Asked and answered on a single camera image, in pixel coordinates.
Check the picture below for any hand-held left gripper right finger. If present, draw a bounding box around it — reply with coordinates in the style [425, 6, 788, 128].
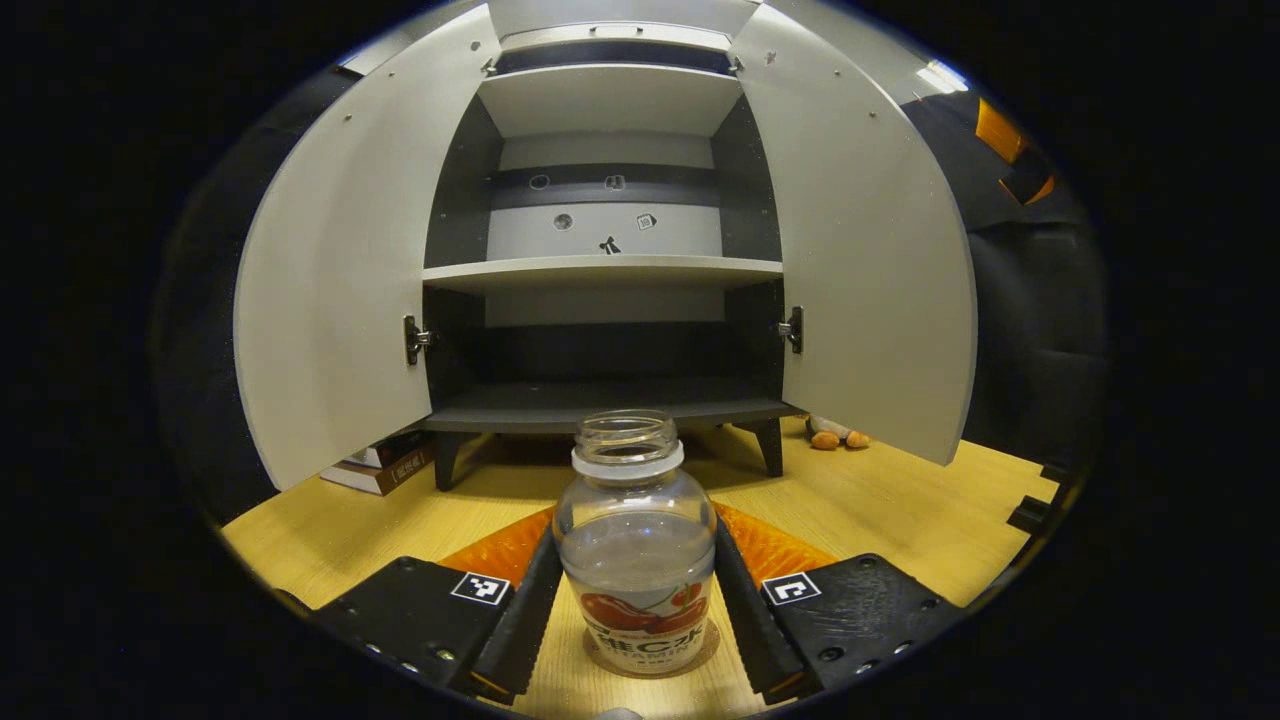
[712, 500, 966, 701]

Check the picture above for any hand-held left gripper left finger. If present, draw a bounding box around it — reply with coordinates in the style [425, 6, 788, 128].
[310, 505, 566, 701]

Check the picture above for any clear plastic bottle red label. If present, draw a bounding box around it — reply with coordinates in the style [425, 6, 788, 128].
[552, 409, 719, 676]

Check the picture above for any grey cabinet door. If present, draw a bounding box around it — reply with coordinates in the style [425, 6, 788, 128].
[728, 3, 979, 467]
[232, 5, 503, 491]

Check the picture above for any narrow ceiling light panel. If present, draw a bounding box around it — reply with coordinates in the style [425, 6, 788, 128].
[915, 58, 971, 96]

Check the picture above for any dark brown book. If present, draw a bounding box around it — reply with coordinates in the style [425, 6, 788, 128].
[320, 452, 437, 497]

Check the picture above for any small plush toy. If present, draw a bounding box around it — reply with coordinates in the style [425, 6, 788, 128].
[805, 415, 873, 451]

